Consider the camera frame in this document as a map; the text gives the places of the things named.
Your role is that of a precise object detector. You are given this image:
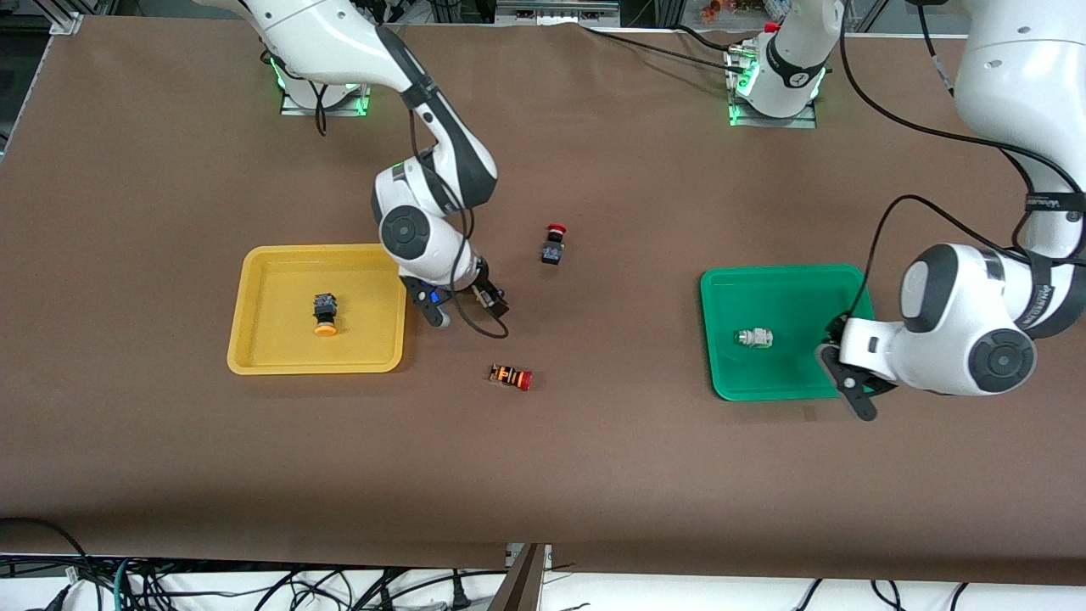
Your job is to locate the green plastic tray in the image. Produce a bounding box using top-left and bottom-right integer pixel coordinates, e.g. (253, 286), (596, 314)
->
(700, 265), (889, 401)

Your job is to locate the yellow plastic tray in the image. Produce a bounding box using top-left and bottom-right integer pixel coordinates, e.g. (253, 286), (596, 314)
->
(227, 244), (410, 375)

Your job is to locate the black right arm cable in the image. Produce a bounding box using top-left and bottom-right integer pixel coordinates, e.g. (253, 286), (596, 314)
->
(407, 102), (510, 340)

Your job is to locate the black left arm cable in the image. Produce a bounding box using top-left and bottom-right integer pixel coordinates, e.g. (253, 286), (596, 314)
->
(838, 17), (1066, 205)
(859, 195), (1086, 281)

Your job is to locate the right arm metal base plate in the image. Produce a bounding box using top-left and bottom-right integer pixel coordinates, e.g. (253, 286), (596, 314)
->
(280, 81), (372, 117)

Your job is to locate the grey table support post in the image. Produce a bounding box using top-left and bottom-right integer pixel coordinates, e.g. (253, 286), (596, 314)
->
(488, 543), (552, 611)

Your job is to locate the aluminium frame rail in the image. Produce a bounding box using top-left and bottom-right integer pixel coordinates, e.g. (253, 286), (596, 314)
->
(496, 0), (620, 22)

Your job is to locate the black cable to arm base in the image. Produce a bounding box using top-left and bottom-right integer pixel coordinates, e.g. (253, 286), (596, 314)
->
(581, 24), (735, 73)

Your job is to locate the green floor cable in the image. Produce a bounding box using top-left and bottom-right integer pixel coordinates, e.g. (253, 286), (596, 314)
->
(110, 556), (137, 611)

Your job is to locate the black looped floor cable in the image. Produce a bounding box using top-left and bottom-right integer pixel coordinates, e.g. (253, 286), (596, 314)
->
(0, 516), (94, 611)

